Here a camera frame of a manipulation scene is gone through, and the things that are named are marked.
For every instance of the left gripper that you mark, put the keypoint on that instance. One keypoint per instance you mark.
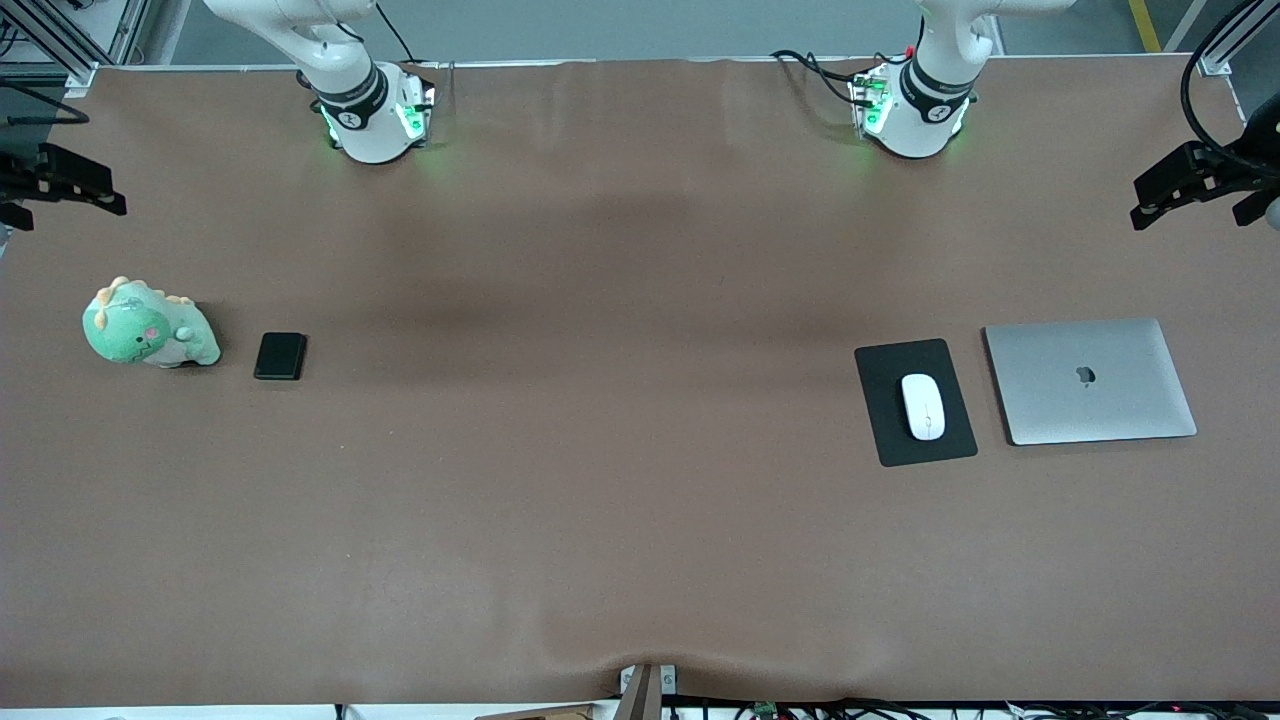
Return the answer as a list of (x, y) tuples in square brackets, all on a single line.
[(1236, 166)]

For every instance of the black phone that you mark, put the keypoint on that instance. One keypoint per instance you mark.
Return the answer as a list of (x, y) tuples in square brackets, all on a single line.
[(280, 356)]

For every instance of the white computer mouse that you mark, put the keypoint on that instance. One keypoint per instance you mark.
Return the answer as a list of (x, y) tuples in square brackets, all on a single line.
[(922, 400)]

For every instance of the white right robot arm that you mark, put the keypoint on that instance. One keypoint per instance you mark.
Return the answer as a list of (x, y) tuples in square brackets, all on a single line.
[(350, 110)]

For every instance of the black mouse pad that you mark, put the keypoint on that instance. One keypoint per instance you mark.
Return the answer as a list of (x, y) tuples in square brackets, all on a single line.
[(885, 420)]

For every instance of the green dinosaur plush toy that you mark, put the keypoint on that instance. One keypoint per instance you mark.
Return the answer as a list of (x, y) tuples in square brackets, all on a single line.
[(130, 330)]

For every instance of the silver laptop with apple logo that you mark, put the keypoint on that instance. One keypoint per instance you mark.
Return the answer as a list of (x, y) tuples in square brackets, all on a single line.
[(1130, 400)]

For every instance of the brown table cover mat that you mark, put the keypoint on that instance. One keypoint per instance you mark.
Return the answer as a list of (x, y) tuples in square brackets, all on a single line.
[(640, 550)]

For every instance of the aluminium frame post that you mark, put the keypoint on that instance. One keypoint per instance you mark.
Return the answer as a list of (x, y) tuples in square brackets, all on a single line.
[(70, 55), (1225, 50)]

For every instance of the metal bracket with wooden post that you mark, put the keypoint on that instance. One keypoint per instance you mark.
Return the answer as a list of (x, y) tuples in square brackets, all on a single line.
[(640, 695)]

